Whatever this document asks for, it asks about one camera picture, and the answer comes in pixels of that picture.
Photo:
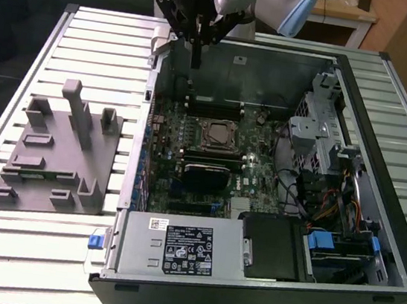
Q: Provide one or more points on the metal drive cage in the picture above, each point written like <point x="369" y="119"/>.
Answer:
<point x="309" y="132"/>

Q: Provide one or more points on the silver power supply unit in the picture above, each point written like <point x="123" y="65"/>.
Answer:
<point x="138" y="248"/>

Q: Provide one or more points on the black expansion slot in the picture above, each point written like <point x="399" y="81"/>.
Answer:
<point x="188" y="207"/>

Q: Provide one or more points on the silver square CPU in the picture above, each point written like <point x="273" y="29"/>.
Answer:
<point x="219" y="133"/>

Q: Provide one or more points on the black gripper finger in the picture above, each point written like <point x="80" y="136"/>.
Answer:
<point x="221" y="30"/>
<point x="167" y="1"/>

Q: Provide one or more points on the blue disk carrier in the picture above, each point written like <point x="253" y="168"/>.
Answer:
<point x="321" y="240"/>

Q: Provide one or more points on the grey plastic parts rack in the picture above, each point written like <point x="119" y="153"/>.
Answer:
<point x="65" y="179"/>

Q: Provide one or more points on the black open PC case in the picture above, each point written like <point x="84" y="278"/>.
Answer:
<point x="206" y="302"/>

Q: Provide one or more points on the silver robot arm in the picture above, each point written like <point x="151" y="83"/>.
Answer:
<point x="270" y="3"/>

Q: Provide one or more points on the black plastic shroud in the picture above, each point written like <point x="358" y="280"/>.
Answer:
<point x="273" y="247"/>

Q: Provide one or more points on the silver chipset heatsink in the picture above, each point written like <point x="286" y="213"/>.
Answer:
<point x="240" y="207"/>

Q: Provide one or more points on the CPU socket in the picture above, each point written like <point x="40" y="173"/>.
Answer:
<point x="234" y="152"/>

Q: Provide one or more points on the small black box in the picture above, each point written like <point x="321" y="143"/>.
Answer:
<point x="364" y="2"/>

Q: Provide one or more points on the blue case latch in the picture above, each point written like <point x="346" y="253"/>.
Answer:
<point x="95" y="241"/>

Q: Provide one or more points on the pale blue teach pendant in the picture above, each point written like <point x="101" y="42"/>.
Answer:
<point x="296" y="14"/>

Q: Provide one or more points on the green motherboard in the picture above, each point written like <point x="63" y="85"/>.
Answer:
<point x="259" y="183"/>

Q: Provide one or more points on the black graphics card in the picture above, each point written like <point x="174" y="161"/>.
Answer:
<point x="205" y="180"/>

